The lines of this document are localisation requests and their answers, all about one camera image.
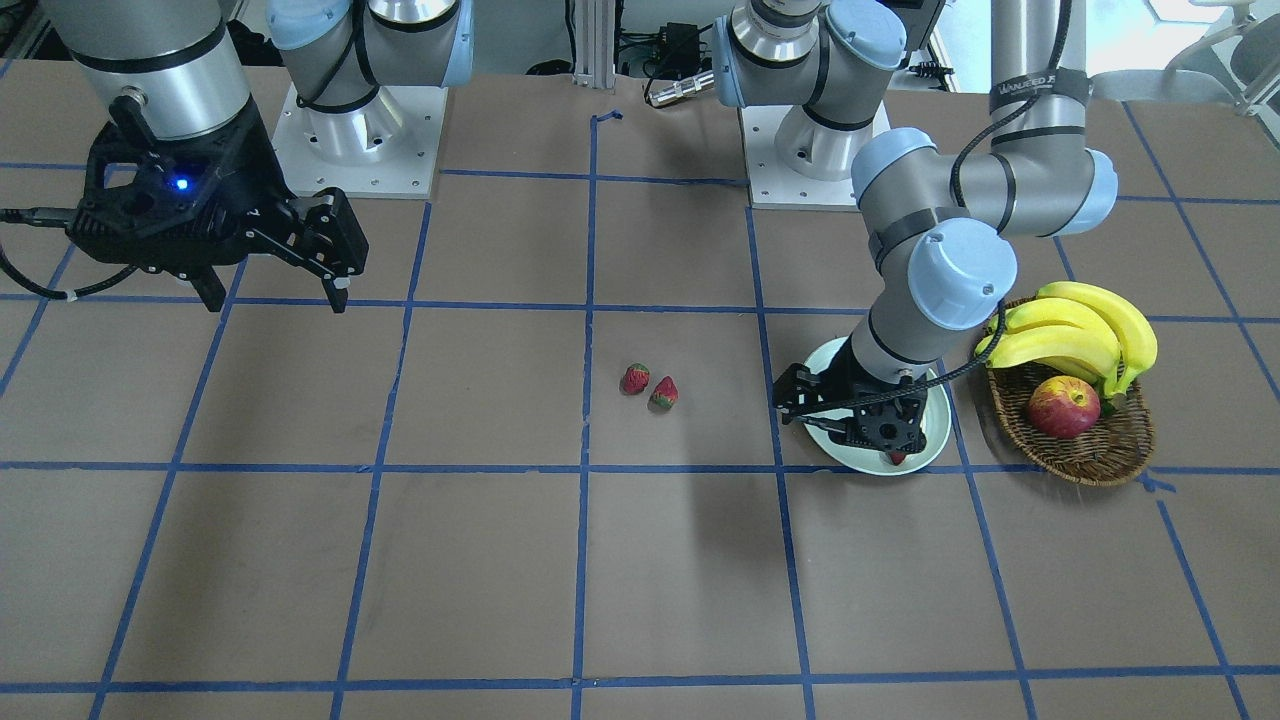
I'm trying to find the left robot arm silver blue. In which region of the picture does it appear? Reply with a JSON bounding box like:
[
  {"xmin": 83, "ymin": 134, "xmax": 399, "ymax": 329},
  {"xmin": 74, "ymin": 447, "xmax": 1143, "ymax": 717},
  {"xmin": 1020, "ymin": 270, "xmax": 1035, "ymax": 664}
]
[{"xmin": 712, "ymin": 1, "xmax": 1117, "ymax": 454}]

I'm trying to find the brown wicker basket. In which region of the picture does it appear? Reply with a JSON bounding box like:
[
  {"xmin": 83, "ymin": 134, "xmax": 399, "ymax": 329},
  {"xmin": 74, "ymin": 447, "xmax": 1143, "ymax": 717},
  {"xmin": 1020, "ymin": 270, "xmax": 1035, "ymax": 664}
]
[{"xmin": 978, "ymin": 355, "xmax": 1155, "ymax": 486}]

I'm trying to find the red yellow apple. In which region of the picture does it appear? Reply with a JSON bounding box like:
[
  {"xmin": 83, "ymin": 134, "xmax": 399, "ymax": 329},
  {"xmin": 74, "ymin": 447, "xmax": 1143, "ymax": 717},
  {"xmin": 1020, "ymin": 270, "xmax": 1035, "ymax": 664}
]
[{"xmin": 1025, "ymin": 375, "xmax": 1101, "ymax": 439}]

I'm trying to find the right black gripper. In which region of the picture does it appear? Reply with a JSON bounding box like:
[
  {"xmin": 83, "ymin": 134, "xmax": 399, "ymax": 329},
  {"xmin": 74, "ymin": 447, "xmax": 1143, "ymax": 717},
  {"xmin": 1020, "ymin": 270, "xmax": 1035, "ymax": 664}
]
[{"xmin": 67, "ymin": 95, "xmax": 369, "ymax": 314}]

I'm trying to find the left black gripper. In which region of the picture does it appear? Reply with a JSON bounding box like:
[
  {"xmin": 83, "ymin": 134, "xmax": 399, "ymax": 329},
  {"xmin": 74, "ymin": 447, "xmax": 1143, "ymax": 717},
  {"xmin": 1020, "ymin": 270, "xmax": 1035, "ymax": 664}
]
[{"xmin": 772, "ymin": 340, "xmax": 931, "ymax": 456}]

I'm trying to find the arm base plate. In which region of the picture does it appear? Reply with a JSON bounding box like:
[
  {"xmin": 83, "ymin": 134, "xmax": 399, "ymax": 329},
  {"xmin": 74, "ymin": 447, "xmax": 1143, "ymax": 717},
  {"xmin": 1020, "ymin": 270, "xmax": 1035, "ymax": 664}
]
[
  {"xmin": 273, "ymin": 86, "xmax": 449, "ymax": 200},
  {"xmin": 739, "ymin": 105, "xmax": 890, "ymax": 213}
]

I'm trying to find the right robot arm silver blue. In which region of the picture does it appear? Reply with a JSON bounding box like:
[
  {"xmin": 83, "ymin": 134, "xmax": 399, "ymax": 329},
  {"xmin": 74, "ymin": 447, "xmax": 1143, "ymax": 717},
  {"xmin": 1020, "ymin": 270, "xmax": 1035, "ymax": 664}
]
[{"xmin": 5, "ymin": 1, "xmax": 474, "ymax": 313}]

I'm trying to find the pale green plate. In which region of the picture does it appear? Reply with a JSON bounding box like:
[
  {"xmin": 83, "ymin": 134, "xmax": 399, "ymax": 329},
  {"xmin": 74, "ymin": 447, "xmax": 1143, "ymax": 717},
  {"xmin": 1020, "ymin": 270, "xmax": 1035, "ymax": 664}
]
[{"xmin": 800, "ymin": 336, "xmax": 952, "ymax": 477}]

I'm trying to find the aluminium frame post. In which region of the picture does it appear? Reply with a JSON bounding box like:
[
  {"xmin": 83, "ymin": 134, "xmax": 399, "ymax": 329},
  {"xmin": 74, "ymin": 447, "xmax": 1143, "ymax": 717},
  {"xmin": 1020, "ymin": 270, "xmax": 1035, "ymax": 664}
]
[{"xmin": 564, "ymin": 0, "xmax": 620, "ymax": 94}]

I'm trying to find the yellow banana bunch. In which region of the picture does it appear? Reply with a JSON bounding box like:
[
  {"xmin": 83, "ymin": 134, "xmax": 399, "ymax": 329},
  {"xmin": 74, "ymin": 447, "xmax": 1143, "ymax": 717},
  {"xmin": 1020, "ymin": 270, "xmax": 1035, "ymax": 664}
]
[{"xmin": 973, "ymin": 281, "xmax": 1158, "ymax": 401}]

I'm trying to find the black power adapter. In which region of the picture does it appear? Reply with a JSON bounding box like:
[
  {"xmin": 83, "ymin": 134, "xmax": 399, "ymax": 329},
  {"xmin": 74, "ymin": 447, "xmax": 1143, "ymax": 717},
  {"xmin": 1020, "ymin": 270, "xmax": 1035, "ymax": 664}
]
[{"xmin": 655, "ymin": 22, "xmax": 703, "ymax": 77}]

